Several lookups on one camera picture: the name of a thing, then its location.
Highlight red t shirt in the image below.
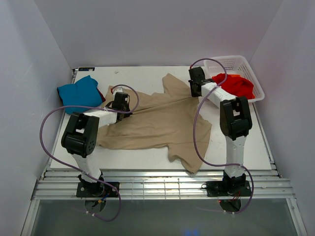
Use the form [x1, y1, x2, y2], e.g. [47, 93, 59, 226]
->
[221, 77, 255, 99]

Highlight beige t shirt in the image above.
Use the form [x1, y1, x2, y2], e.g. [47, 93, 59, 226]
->
[97, 74, 212, 173]

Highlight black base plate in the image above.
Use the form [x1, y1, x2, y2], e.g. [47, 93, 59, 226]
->
[76, 182, 118, 198]
[201, 181, 252, 197]

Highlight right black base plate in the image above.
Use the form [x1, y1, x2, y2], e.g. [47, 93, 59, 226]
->
[201, 181, 252, 197]

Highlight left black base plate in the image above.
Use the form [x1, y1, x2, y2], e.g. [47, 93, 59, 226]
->
[76, 182, 118, 198]

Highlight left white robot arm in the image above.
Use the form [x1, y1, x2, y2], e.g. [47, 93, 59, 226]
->
[61, 90, 132, 183]

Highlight white plastic basket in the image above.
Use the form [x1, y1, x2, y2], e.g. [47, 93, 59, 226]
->
[203, 55, 265, 103]

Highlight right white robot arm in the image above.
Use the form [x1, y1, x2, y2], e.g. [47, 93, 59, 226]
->
[189, 67, 252, 186]

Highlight aluminium frame rails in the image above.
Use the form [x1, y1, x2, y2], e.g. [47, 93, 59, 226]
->
[32, 169, 295, 200]

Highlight folded dark red shirt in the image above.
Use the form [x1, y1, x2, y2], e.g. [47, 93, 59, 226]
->
[97, 89, 106, 102]

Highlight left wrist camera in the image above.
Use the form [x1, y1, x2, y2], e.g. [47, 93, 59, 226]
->
[111, 86, 124, 94]

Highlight folded blue t shirt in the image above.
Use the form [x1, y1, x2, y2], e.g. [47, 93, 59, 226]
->
[57, 75, 103, 107]

